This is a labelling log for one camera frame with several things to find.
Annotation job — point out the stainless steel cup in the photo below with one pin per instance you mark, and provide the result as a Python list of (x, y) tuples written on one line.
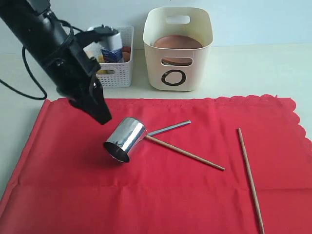
[(124, 138)]

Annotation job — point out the white perforated plastic basket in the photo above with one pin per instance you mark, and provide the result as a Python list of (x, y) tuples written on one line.
[(119, 74)]

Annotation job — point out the yellow cheese wedge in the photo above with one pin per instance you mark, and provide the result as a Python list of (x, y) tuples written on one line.
[(101, 61)]

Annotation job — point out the wooden chopstick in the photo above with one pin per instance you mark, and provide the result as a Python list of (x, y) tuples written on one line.
[(251, 182), (183, 152)]

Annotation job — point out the red sausage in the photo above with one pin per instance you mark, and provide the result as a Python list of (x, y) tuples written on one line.
[(126, 49)]

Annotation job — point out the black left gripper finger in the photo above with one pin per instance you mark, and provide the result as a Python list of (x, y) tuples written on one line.
[(94, 106)]

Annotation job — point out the red cloth table mat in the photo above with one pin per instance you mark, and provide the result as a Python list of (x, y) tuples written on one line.
[(66, 183)]

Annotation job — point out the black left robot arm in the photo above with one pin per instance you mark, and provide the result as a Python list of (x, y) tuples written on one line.
[(34, 23)]

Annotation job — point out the brown clay plate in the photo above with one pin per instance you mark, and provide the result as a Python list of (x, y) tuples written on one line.
[(177, 42)]

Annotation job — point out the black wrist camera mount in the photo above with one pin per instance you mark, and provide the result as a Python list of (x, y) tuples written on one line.
[(107, 36)]

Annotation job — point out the orange fried chicken nugget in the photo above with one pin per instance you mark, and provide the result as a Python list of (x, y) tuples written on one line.
[(126, 56)]

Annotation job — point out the blue white milk carton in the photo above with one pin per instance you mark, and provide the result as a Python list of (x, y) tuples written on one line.
[(112, 56)]

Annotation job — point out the table knife steel blade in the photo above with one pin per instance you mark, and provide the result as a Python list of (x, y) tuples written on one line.
[(156, 132)]

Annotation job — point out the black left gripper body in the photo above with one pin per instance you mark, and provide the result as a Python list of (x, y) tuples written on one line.
[(73, 73)]

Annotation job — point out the cream plastic bin black circle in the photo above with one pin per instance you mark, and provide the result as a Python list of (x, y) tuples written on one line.
[(185, 21)]

